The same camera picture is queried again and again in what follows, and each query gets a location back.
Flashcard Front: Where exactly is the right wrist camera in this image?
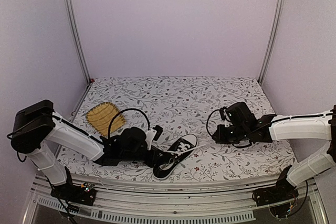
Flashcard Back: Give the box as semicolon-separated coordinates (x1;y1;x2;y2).
219;106;230;127

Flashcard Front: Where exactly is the left rear aluminium frame post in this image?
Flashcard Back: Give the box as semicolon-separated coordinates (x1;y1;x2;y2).
64;0;91;85

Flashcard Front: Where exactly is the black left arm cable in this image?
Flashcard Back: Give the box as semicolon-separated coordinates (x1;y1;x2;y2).
107;108;151;141

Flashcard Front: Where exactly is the right rear aluminium frame post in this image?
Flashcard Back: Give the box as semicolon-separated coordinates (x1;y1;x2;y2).
258;0;285;86

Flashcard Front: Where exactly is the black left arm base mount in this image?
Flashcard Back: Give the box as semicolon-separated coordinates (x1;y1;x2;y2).
50;167;97;206

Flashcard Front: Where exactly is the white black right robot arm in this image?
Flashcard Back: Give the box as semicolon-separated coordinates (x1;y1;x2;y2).
211;102;335;201

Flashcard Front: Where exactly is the black white canvas sneaker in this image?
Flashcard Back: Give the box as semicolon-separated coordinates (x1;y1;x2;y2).
153;134;199;180

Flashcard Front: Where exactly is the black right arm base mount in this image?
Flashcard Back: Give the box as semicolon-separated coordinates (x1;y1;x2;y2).
252;165;299;206

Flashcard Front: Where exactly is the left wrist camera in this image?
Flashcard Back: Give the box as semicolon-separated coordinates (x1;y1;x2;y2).
145;125;163;151

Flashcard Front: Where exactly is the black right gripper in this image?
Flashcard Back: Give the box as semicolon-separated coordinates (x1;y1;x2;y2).
213;124;249;144

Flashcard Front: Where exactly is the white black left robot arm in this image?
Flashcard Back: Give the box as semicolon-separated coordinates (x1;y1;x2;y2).
7;100;164;200

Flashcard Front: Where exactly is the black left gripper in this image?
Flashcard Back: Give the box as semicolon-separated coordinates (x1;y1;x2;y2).
121;145;166;167

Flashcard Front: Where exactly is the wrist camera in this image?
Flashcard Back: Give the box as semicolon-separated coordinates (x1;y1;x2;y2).
145;125;163;151
219;106;230;127

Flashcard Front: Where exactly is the aluminium frame post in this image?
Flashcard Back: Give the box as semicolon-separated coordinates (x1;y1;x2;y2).
64;0;91;85
258;0;285;86

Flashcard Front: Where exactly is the floral patterned table mat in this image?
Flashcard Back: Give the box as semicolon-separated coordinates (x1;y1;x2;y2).
56;76;297;184

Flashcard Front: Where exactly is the yellow woven bamboo basket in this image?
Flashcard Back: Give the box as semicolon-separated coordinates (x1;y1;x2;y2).
86;102;120;137

